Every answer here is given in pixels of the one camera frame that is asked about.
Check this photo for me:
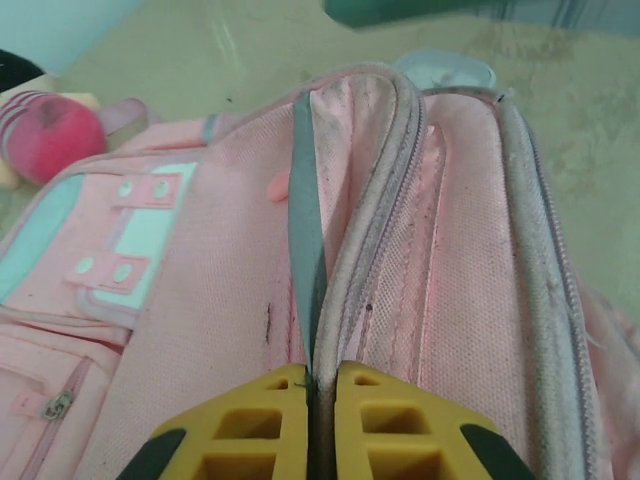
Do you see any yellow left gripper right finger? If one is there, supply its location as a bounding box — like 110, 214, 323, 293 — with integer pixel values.
332, 360, 532, 480

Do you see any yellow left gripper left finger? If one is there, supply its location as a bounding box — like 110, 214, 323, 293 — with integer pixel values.
119, 362, 312, 480

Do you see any pink school backpack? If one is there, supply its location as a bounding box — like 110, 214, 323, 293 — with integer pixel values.
0, 59, 640, 480

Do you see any green pencil case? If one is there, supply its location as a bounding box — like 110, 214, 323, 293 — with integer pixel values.
322, 0, 506, 29

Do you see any plush doll pink striped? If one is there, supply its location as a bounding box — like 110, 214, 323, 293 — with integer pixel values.
0, 48, 109, 189

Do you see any striped translucent side panel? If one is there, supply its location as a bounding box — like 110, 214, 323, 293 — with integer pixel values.
479, 0, 640, 41

